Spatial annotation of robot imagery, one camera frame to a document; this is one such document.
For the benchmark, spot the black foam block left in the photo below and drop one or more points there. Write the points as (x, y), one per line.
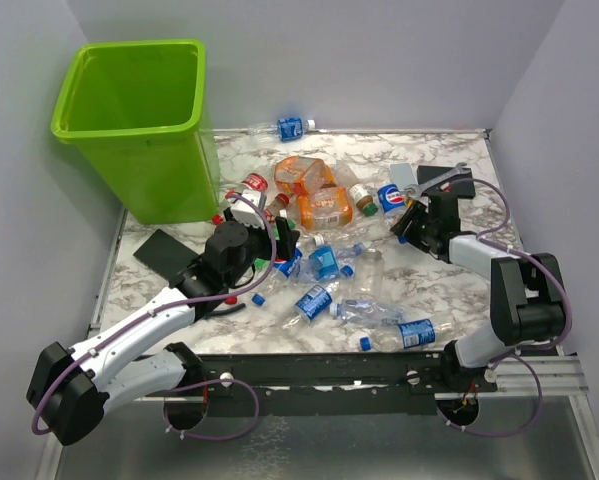
(164, 255)

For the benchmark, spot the red label clear bottle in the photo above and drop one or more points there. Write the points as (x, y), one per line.
(253, 181)

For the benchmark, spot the green plastic bottle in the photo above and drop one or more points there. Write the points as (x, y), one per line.
(264, 261)

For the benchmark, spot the blue label bottle front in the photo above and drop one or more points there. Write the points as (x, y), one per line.
(407, 335)

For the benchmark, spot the black foam block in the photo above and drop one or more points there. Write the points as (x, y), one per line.
(464, 190)
(164, 255)

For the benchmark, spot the blue handled pliers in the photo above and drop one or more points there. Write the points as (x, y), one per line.
(218, 313)

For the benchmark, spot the green plastic bin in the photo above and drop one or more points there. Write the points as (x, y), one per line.
(137, 111)

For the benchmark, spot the pepsi bottle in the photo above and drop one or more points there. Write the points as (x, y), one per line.
(300, 268)
(391, 200)

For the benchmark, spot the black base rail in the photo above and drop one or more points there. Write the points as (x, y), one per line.
(323, 384)

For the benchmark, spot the silver wrench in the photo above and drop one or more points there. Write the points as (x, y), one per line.
(415, 191)

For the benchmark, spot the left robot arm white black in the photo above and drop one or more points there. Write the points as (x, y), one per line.
(72, 389)

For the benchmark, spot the blue label water bottle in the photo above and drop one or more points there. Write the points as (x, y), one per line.
(316, 300)

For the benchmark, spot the small red label bottle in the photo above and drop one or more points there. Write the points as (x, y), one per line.
(279, 203)

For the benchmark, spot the clear plain bottle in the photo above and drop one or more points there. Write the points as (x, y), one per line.
(368, 275)

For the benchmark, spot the clear crushed water bottle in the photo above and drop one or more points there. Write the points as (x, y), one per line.
(367, 312)

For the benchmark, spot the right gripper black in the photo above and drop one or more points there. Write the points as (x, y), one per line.
(416, 212)

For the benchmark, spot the blue label crushed bottle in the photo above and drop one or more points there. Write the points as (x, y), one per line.
(327, 262)

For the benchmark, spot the grey rectangular plate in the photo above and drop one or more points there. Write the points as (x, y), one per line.
(402, 175)

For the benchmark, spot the blue label bottle by wall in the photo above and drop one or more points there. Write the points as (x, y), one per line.
(281, 131)

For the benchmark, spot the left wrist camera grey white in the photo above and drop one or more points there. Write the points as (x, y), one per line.
(244, 207)

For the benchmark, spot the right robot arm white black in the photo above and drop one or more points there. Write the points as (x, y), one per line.
(528, 305)

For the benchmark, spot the blue bottle cap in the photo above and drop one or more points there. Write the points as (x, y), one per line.
(258, 299)

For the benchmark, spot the brown tea bottle green cap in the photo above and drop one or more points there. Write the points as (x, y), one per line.
(359, 194)

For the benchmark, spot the crushed orange label bottle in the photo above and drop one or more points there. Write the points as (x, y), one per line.
(301, 176)
(325, 209)

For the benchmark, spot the black foam block right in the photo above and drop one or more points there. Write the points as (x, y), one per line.
(464, 190)

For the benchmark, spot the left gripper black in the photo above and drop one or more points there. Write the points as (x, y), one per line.
(287, 238)

